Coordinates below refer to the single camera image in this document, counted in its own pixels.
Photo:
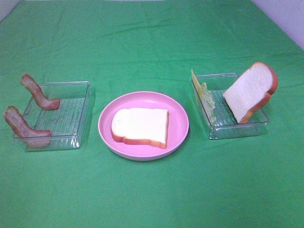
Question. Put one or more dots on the bread slice from tray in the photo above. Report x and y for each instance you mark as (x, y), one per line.
(141, 126)

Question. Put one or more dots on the green lettuce leaf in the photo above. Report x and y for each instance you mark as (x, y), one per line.
(208, 103)

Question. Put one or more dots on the bacon strip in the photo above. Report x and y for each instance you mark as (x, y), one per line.
(43, 102)
(21, 128)

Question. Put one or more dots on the pink round plate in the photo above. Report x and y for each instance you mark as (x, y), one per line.
(177, 129)

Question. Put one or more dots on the yellow cheese slice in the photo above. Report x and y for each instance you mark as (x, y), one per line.
(197, 84)

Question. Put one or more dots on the green tablecloth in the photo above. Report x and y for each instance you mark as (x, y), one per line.
(121, 47)

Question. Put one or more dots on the right clear plastic tray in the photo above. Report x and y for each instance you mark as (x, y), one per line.
(226, 125)

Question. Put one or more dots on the clear plastic tray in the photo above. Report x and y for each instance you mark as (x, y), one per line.
(226, 125)
(68, 123)

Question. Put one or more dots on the left clear plastic tray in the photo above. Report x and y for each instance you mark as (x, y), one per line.
(68, 123)

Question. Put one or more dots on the bread slice in right tray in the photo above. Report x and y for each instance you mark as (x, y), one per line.
(251, 91)

